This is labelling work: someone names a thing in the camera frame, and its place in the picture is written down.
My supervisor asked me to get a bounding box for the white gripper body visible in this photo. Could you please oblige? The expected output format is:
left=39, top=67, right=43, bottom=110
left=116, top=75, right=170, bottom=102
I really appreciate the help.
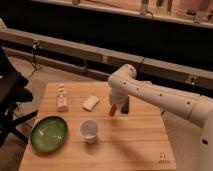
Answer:
left=109, top=87, right=128, bottom=106

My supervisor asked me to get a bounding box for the red pepper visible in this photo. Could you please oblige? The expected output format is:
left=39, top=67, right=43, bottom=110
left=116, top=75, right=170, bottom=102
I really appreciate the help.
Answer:
left=108, top=104, right=117, bottom=117

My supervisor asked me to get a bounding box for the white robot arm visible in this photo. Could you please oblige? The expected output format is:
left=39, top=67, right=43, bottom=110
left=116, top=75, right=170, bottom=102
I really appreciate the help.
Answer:
left=108, top=64, right=213, bottom=171

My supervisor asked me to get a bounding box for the white sponge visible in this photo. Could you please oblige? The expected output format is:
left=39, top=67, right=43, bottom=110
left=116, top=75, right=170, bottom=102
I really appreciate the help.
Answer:
left=82, top=95, right=99, bottom=111

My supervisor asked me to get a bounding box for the black rectangular block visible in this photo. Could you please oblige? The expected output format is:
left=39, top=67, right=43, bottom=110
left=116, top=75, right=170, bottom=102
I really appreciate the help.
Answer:
left=121, top=96, right=129, bottom=114

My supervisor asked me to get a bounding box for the clear plastic cup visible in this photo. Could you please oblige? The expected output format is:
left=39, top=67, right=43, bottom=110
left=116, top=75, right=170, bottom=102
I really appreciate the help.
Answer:
left=79, top=119, right=99, bottom=144

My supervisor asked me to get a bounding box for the wooden table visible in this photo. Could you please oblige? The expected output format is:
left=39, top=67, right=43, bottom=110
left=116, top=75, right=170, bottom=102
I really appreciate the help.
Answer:
left=19, top=82, right=176, bottom=171

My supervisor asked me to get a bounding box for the white tube bottle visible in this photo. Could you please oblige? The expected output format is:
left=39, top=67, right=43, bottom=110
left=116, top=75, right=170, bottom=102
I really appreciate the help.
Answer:
left=56, top=84, right=68, bottom=112

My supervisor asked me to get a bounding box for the green plate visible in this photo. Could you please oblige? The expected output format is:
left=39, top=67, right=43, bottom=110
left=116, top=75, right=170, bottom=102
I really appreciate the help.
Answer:
left=30, top=116, right=68, bottom=153

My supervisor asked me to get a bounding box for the black chair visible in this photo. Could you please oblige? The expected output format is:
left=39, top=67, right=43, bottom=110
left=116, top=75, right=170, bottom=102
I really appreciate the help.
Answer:
left=0, top=46, right=37, bottom=146

